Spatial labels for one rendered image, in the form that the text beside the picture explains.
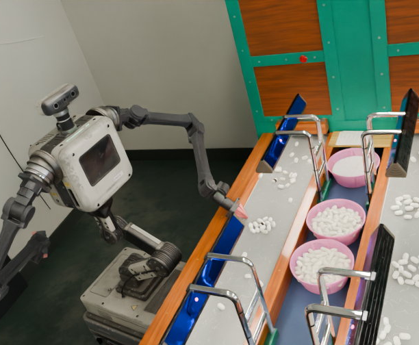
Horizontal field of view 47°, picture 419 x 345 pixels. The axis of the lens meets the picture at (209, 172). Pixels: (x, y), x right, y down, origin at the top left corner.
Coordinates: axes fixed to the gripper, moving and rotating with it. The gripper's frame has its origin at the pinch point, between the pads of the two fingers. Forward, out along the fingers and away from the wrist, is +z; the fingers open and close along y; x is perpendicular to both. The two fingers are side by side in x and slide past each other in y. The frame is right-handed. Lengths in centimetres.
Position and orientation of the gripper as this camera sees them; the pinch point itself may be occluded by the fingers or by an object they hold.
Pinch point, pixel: (246, 216)
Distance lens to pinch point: 245.4
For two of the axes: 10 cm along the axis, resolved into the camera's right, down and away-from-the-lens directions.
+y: 4.0, -5.8, 7.0
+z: 8.3, 5.6, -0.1
